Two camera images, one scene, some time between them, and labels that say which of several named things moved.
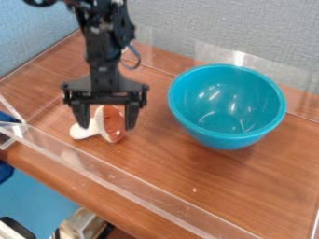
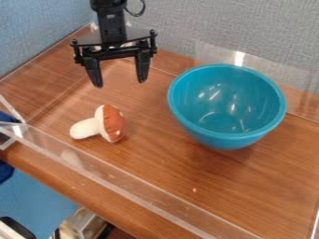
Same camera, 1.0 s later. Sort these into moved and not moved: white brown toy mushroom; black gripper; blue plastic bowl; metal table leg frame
Moved: black gripper
Not moved: metal table leg frame; blue plastic bowl; white brown toy mushroom
